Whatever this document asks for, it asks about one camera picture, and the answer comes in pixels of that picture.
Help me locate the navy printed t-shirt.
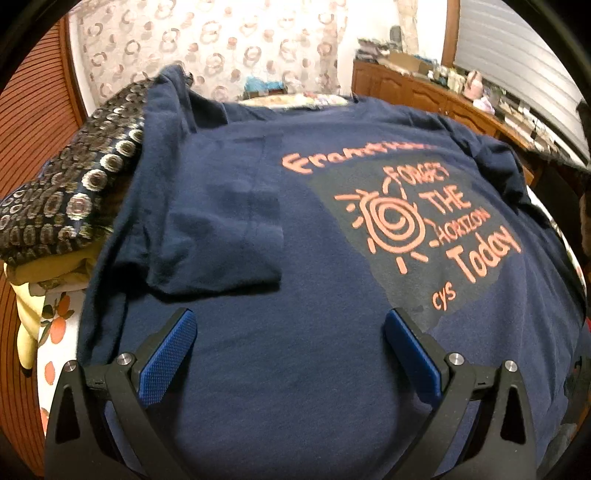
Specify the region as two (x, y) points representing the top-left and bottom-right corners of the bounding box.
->
(78, 65), (586, 479)

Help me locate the white orange-print bed sheet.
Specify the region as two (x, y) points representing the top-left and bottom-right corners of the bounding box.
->
(36, 186), (587, 436)

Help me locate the yellow folded blanket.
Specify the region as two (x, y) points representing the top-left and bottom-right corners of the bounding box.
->
(1, 240), (104, 370)

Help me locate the dark circle-patterned folded garment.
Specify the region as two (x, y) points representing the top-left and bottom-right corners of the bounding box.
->
(1, 79), (152, 266)

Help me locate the wooden louvered wardrobe door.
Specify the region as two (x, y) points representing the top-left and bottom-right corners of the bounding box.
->
(0, 18), (89, 476)

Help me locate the pink kettle jug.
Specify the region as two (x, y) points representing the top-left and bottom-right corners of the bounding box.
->
(463, 70), (484, 101)

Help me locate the wooden sideboard cabinet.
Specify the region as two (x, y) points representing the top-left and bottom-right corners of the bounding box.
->
(352, 60), (540, 188)

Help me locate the open cardboard box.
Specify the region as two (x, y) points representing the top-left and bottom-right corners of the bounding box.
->
(388, 51), (433, 76)

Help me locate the box with blue cloth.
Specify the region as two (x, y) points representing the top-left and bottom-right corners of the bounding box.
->
(242, 77), (287, 99)

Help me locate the floral beige bed quilt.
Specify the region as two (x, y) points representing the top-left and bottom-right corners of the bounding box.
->
(240, 92), (349, 110)

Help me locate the grey window blind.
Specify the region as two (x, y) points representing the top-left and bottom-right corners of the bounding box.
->
(455, 0), (589, 161)

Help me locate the beige side curtain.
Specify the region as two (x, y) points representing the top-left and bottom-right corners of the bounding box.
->
(396, 0), (419, 55)

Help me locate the pink ring-patterned curtain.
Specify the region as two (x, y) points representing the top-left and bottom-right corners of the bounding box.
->
(70, 1), (348, 104)

